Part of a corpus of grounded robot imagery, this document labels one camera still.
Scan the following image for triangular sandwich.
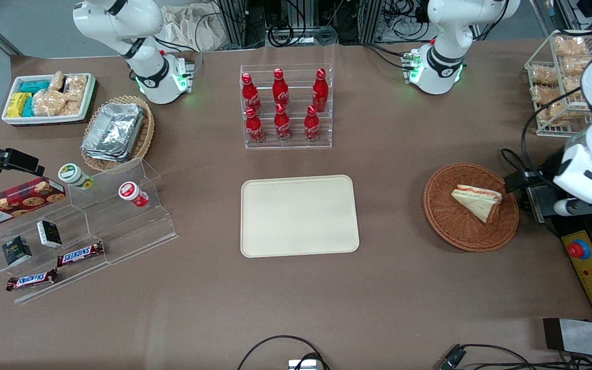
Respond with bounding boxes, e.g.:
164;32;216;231
451;184;503;225

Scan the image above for stacked foil containers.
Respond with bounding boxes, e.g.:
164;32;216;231
81;103;145;163

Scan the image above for black looped cable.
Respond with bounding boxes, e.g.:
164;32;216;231
237;335;330;370

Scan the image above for round brown wicker basket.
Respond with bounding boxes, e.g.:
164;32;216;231
423;163;520;252

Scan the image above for black cable with plug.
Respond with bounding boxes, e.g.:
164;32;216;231
439;343;592;370

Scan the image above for green lid yogurt cup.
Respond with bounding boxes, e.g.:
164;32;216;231
58;163;95;191

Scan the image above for clear acrylic bottle rack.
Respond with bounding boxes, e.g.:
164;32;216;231
239;64;334;150

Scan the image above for beige rectangular tray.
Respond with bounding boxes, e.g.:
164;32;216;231
240;175;360;258

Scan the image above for snickers chocolate bar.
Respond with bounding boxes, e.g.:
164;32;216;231
6;269;59;292
57;242;105;267

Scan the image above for clear acrylic step display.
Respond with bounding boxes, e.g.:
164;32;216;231
0;158;179;305

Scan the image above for red emergency stop button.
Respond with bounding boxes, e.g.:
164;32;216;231
568;239;591;261

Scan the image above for small dark carton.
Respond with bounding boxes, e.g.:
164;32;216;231
36;220;63;248
2;236;33;267

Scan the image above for yellow snack packet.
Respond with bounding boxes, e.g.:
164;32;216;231
7;92;32;118

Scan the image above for grey and black flat strip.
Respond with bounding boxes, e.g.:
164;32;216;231
543;318;592;360

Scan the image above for red lid yogurt cup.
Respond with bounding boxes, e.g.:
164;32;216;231
118;181;149;208

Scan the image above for red cola bottle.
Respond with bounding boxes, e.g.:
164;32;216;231
312;68;329;113
274;103;292;142
241;72;262;115
245;106;265;144
304;105;321;142
272;68;290;106

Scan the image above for beige crumpled cloth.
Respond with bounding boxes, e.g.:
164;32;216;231
160;4;226;52

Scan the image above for background cable bundle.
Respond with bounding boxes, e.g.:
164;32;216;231
263;0;340;48

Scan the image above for white wire rack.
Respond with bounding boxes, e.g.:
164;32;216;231
525;30;592;137

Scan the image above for red tartan cookie box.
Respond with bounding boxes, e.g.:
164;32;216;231
0;177;66;229

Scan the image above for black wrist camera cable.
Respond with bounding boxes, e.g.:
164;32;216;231
499;86;584;178

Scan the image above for oval wicker basket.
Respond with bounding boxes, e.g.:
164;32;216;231
80;95;155;173

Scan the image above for white rectangular snack bin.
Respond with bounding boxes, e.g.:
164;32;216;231
2;73;97;126

